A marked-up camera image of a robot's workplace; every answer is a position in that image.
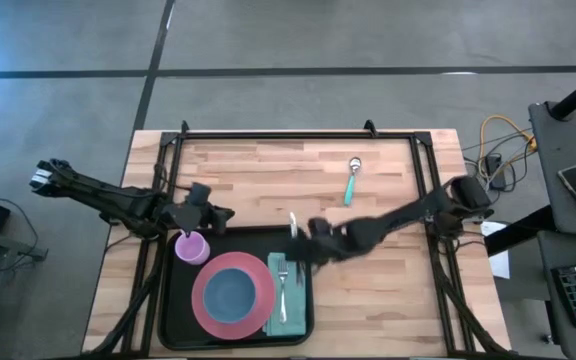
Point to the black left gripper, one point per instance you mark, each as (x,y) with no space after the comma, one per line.
(193,212)

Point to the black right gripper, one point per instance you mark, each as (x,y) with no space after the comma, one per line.
(338,242)

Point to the purple plastic cup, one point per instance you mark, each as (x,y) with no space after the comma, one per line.
(193,248)

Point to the silver metal knife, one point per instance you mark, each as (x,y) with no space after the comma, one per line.
(293,225)

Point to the silver metal fork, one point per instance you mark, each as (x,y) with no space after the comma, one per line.
(282,295)

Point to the teal cloth napkin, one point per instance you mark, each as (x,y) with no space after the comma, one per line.
(295,310)

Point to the pink plate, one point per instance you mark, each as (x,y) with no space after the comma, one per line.
(263,305)

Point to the blue bowl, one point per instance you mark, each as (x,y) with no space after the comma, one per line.
(229,295)

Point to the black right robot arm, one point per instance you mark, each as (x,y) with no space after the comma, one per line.
(418,210)

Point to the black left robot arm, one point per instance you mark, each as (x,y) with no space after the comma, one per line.
(103,197)

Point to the black plastic tray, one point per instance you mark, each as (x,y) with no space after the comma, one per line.
(178,310)

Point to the white paper sheet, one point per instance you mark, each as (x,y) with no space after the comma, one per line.
(500,262)

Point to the black floor stand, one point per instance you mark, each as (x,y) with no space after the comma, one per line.
(3,245)

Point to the black power adapter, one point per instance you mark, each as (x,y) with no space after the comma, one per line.
(495,170)

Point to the grey desk top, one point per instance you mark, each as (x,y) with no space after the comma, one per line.
(560,150)

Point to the black metal rig frame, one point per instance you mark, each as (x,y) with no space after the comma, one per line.
(293,135)

